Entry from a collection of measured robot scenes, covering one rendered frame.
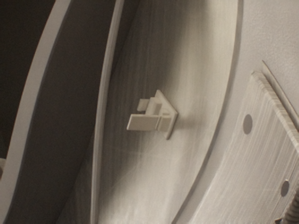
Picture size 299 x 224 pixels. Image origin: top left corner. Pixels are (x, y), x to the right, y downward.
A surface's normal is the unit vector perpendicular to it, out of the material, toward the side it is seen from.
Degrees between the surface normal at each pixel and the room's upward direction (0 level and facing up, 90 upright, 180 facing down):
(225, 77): 90
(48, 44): 90
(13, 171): 90
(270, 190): 90
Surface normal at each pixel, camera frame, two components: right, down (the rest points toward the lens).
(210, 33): -0.87, -0.04
